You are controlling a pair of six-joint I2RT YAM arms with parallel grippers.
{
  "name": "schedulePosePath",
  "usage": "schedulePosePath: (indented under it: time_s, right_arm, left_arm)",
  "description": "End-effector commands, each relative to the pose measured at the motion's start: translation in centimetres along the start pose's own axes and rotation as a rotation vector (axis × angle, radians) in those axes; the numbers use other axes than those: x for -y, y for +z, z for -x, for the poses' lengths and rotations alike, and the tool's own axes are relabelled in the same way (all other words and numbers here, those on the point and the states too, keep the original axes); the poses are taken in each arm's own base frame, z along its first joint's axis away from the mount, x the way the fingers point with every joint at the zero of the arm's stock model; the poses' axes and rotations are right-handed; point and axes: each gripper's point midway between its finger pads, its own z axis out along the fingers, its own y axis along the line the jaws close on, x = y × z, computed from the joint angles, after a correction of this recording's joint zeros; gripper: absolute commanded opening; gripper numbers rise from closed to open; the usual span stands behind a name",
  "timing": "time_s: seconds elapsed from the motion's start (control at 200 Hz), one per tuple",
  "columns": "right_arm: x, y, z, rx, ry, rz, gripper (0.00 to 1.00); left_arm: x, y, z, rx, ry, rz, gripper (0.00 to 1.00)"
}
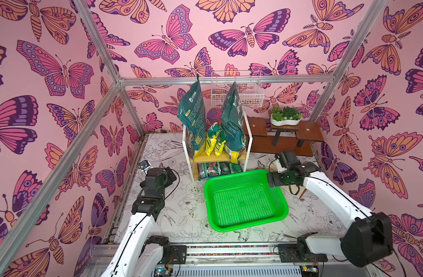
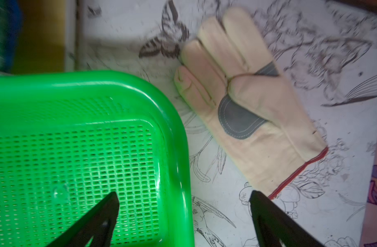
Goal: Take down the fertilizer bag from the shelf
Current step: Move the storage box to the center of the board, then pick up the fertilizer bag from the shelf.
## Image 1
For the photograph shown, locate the white wire basket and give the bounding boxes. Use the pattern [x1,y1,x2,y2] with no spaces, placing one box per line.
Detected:
[209,70,265,109]

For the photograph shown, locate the dark brown wooden stand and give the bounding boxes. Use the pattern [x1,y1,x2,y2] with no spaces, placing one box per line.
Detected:
[244,117,324,157]

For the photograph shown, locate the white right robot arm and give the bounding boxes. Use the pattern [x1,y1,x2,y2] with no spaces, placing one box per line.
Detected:
[267,150,394,267]

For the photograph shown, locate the floral bag on lower shelf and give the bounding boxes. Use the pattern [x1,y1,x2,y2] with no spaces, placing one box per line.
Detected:
[198,162,243,180]

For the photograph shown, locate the aluminium cage frame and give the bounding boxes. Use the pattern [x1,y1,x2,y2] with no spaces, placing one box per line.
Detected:
[0,0,389,277]

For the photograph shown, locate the white frame wooden shelf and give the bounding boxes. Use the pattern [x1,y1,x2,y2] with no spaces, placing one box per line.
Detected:
[181,110,253,183]

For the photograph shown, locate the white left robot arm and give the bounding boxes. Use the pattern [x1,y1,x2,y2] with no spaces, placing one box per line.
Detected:
[102,167,180,277]

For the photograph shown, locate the dark green fertilizer bag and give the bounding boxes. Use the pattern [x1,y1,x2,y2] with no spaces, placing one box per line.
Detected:
[221,82,246,163]
[177,75,206,158]

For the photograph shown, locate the yellow green small bag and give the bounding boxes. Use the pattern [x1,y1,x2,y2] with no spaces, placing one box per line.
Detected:
[214,130,226,158]
[205,122,220,156]

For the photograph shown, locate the succulents in white pot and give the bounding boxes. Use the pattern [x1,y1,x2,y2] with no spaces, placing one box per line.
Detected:
[270,106,303,126]

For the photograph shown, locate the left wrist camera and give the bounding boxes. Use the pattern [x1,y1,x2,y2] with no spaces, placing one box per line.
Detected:
[138,160,153,174]

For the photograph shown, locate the green plastic mesh basket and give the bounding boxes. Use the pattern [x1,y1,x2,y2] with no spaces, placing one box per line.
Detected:
[203,169,289,233]

